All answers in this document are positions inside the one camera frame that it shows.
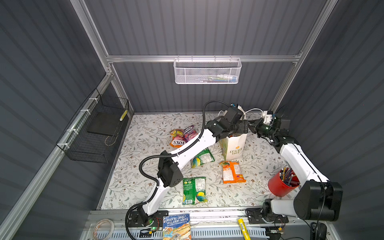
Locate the purple Fox's candy bag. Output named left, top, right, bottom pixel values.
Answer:
left=184, top=125, right=198, bottom=143

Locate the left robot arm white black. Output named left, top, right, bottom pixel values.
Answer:
left=139, top=104, right=247, bottom=217

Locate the yellow marker tube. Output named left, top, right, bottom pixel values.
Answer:
left=238, top=219, right=251, bottom=240

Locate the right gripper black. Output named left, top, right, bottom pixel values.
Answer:
left=247, top=118, right=276, bottom=140

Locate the white wire mesh basket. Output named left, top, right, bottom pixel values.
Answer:
left=173, top=57, right=242, bottom=85

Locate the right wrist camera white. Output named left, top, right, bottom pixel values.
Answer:
left=262, top=111, right=275, bottom=126

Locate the green snack bag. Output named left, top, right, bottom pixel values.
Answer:
left=191, top=148, right=215, bottom=169
left=183, top=177, right=208, bottom=205

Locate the black wire basket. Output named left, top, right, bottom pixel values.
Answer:
left=57, top=91, right=130, bottom=164

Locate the white paper bag floral print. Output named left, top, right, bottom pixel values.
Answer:
left=219, top=123, right=248, bottom=161

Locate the yellow item in black basket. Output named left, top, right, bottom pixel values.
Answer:
left=120, top=110, right=128, bottom=122

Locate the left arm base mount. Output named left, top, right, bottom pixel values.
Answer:
left=126, top=210, right=169, bottom=228

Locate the orange snack bag right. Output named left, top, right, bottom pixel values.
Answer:
left=220, top=161, right=246, bottom=184

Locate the black pad in basket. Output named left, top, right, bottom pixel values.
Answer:
left=87, top=113, right=122, bottom=137

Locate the orange Fox's fruit candy bag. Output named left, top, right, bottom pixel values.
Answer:
left=170, top=129, right=187, bottom=148

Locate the red pencil cup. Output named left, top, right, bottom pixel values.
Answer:
left=268, top=167, right=300, bottom=197

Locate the green snack bag front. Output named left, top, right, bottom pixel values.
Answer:
left=183, top=177, right=208, bottom=205

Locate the paperback book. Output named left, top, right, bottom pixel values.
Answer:
left=163, top=214, right=192, bottom=240

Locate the green snack bag centre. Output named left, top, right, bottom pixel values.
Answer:
left=191, top=148, right=215, bottom=169

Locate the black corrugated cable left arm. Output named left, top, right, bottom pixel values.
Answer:
left=124, top=100, right=230, bottom=240

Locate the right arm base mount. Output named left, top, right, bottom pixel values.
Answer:
left=245, top=208, right=289, bottom=225

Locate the black device bottom right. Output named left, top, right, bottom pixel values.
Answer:
left=310, top=222, right=327, bottom=240

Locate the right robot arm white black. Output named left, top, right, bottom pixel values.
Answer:
left=249, top=117, right=343, bottom=222

